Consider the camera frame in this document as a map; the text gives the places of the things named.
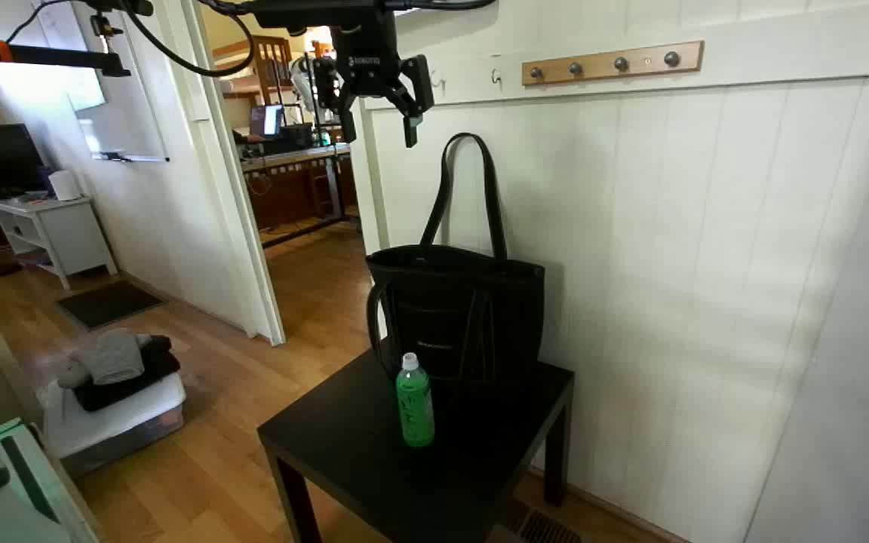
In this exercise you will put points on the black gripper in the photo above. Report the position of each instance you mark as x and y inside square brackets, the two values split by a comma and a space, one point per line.
[363, 48]

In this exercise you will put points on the green plastic bottle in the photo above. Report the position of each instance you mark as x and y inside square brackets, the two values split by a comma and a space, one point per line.
[416, 407]

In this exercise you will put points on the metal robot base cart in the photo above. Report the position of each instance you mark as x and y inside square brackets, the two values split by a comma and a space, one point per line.
[22, 484]

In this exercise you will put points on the black tote bag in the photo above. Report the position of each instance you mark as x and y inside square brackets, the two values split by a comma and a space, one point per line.
[466, 310]

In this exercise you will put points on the wooden chair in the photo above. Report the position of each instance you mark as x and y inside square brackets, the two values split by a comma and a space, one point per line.
[274, 63]

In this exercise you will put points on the wooden peg rack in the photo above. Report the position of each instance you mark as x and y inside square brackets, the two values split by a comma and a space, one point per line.
[611, 63]

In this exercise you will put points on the black boom pole orange tape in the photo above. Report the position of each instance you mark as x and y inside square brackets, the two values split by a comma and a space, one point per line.
[45, 54]

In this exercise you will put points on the dark floor mat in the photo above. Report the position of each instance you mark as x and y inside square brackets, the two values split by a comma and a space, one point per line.
[106, 303]

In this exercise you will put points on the small white cabinet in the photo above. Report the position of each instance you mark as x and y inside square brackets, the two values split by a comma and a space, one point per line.
[54, 235]

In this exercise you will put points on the black folded cloth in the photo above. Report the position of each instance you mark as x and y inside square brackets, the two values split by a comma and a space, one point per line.
[148, 379]

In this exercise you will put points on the black monitor screen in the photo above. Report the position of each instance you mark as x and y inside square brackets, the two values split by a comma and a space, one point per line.
[7, 161]

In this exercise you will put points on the gray folded cloth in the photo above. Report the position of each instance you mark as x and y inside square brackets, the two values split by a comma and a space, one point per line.
[106, 356]

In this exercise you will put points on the black side table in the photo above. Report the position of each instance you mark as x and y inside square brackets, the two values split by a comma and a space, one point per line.
[393, 467]

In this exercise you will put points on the white floor box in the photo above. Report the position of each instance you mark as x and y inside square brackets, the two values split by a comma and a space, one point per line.
[113, 425]

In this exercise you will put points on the white metal wall hook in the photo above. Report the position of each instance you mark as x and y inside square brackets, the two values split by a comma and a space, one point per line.
[496, 75]
[443, 84]

